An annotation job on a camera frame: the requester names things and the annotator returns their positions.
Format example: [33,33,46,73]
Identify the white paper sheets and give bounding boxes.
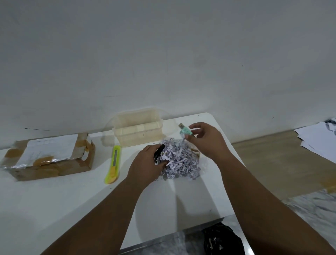
[293,118,336,164]

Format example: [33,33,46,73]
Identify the taped brown cardboard box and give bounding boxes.
[0,132,96,182]

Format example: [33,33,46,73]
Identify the shredded paper filler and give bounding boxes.
[153,138,201,181]

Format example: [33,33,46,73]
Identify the green cosmetic tube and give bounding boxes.
[178,123,195,138]

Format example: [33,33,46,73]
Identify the person's right hand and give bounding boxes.
[185,122,234,167]

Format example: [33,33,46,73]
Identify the black trash bag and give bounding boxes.
[203,222,246,255]

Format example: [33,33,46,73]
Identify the person's left forearm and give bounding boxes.
[41,176,144,255]

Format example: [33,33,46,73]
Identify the clear plastic container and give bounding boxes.
[105,108,168,147]

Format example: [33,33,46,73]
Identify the yellow utility knife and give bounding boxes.
[104,145,122,184]

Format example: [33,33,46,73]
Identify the person's left hand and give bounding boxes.
[126,144,168,188]

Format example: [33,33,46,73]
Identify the person's right forearm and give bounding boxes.
[218,157,336,255]

